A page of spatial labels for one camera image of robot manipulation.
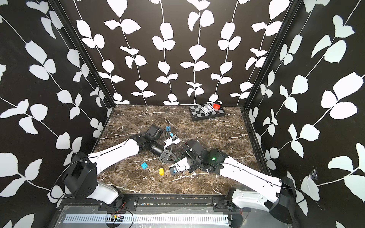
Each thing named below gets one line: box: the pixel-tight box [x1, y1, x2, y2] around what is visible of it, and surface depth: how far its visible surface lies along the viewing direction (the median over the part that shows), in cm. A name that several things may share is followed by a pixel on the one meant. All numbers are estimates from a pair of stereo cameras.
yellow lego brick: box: [159, 167, 164, 176], surface depth 85 cm
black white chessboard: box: [188, 104, 226, 122], surface depth 116 cm
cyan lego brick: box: [140, 161, 149, 170], surface depth 88 cm
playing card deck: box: [200, 104, 215, 114], surface depth 117 cm
